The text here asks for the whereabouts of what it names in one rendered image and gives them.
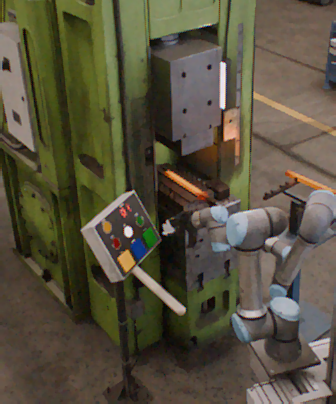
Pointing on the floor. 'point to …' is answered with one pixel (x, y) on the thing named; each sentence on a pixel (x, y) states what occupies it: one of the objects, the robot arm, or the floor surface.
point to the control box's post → (123, 332)
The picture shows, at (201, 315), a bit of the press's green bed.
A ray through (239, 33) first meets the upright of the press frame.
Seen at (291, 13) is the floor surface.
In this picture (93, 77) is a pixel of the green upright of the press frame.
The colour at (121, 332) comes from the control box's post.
